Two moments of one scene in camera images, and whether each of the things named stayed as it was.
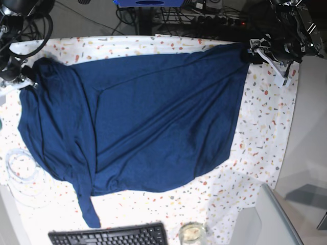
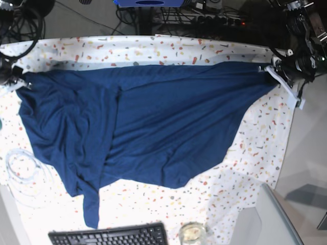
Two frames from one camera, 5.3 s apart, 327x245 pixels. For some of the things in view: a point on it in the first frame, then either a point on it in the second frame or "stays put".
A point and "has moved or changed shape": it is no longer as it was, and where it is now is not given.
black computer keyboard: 153,234 stays put
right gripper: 282,48 to 298,66
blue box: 133,3 stays put
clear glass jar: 192,233 stays put
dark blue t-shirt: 135,125 has moved or changed shape
